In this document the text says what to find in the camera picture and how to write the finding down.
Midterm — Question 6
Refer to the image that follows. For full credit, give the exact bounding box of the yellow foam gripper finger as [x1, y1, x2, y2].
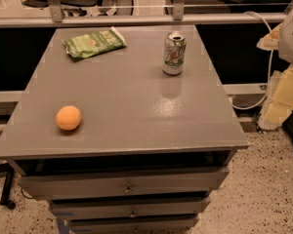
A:
[257, 24, 281, 51]
[258, 64, 293, 131]

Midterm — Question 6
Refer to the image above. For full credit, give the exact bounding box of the orange fruit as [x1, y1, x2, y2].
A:
[56, 106, 81, 131]

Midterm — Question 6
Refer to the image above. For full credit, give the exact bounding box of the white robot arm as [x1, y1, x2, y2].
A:
[257, 9, 293, 130]

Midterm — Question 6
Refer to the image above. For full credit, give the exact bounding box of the green jalapeno chip bag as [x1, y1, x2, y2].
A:
[63, 27, 127, 59]

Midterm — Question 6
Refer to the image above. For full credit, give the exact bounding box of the top grey drawer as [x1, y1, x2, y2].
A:
[18, 166, 229, 200]

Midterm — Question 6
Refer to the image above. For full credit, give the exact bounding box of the grey drawer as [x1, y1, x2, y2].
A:
[51, 197, 210, 220]
[69, 214, 198, 234]
[18, 166, 229, 200]

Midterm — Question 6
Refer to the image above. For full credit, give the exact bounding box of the grey drawer cabinet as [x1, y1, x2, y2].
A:
[0, 24, 250, 234]

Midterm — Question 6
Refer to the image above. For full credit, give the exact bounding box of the bottom grey drawer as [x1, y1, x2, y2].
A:
[69, 214, 198, 234]

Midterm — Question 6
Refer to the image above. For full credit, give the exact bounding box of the middle grey drawer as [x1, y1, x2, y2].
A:
[51, 197, 210, 220]

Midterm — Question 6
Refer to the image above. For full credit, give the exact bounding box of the black caster leg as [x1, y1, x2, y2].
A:
[0, 163, 16, 210]

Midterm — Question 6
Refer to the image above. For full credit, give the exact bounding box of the white cable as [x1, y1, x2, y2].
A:
[230, 11, 275, 111]

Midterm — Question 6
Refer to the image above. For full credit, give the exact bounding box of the metal railing frame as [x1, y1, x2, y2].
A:
[0, 0, 293, 29]

